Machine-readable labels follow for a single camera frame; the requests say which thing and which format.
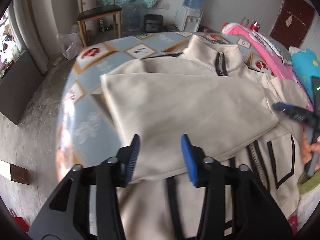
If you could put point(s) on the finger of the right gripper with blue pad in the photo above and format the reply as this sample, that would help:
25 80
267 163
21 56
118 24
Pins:
295 113

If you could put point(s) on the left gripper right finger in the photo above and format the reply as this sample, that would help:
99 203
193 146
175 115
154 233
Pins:
193 157

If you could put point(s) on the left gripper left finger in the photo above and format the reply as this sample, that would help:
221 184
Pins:
127 156

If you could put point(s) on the beige jacket with black trim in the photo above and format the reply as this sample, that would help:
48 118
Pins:
274 158

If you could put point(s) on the green sleeve forearm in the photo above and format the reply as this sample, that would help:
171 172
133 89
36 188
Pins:
306 184

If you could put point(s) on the right hand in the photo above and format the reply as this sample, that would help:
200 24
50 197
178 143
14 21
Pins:
307 148

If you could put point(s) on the pink blanket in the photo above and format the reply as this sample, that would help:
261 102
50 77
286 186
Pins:
257 53

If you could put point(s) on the fruit-pattern blue bed sheet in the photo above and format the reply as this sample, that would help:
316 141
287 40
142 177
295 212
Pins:
207 92

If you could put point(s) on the cyan pillow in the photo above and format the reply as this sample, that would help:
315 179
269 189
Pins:
305 65

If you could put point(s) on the red bottle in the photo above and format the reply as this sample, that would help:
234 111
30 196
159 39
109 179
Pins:
255 26

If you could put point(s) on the dark red door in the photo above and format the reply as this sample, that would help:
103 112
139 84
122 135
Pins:
293 22

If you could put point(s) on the clear plastic bag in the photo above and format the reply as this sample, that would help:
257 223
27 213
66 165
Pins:
70 44

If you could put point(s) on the dark grey cabinet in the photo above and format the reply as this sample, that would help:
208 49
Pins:
18 87

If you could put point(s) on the white water dispenser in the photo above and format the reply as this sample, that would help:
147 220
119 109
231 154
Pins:
188 20

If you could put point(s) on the black rice cooker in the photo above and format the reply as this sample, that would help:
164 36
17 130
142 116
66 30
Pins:
153 23

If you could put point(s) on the empty clear water jug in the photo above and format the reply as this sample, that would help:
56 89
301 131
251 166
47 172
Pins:
132 16

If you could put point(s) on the wooden chair dark seat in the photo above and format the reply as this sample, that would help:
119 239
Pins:
97 13

